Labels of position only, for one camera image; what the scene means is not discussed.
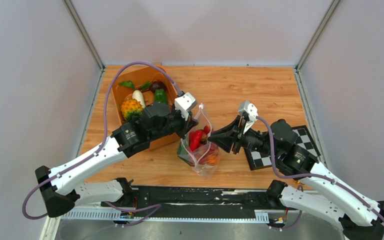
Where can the orange plastic basket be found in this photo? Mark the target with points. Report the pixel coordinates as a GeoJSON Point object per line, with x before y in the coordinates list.
{"type": "Point", "coordinates": [140, 77]}

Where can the clear zip top bag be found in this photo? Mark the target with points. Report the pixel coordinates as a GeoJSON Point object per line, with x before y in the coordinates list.
{"type": "Point", "coordinates": [198, 155]}

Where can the green bell pepper toy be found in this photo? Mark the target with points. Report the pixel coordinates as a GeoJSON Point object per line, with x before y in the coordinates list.
{"type": "Point", "coordinates": [160, 96]}

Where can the orange toy pumpkin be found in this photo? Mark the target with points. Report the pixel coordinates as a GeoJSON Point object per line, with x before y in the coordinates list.
{"type": "Point", "coordinates": [212, 159]}

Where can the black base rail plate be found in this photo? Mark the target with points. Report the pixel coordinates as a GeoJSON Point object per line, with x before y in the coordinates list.
{"type": "Point", "coordinates": [194, 202]}

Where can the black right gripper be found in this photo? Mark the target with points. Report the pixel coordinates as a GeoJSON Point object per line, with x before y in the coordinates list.
{"type": "Point", "coordinates": [225, 139]}

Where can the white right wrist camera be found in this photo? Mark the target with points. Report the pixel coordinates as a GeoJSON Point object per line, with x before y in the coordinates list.
{"type": "Point", "coordinates": [248, 113]}

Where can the red chili toy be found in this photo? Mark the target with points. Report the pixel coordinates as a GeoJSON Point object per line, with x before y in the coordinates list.
{"type": "Point", "coordinates": [195, 139]}

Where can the white slotted cable duct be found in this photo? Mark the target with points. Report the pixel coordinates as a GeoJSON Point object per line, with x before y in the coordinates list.
{"type": "Point", "coordinates": [110, 214]}

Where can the toy pineapple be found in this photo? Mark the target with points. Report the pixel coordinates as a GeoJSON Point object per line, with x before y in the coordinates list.
{"type": "Point", "coordinates": [130, 109]}

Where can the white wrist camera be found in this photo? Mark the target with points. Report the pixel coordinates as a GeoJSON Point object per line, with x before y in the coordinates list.
{"type": "Point", "coordinates": [185, 103]}
{"type": "Point", "coordinates": [248, 113]}

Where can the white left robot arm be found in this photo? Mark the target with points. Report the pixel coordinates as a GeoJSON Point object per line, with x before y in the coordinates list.
{"type": "Point", "coordinates": [62, 188]}

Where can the black white checkerboard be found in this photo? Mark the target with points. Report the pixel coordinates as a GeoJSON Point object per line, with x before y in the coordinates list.
{"type": "Point", "coordinates": [290, 143]}

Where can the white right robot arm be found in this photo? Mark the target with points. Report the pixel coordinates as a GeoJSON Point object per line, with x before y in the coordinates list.
{"type": "Point", "coordinates": [303, 182]}

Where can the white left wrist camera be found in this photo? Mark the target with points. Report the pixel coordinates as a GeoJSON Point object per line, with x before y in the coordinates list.
{"type": "Point", "coordinates": [185, 103]}

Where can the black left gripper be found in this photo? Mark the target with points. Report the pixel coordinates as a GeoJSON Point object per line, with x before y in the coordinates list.
{"type": "Point", "coordinates": [187, 125]}

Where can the green leaf toy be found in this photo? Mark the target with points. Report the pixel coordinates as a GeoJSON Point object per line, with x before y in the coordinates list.
{"type": "Point", "coordinates": [128, 84]}
{"type": "Point", "coordinates": [145, 86]}

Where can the green bok choy toy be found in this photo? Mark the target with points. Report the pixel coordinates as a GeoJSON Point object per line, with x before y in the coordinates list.
{"type": "Point", "coordinates": [183, 155]}

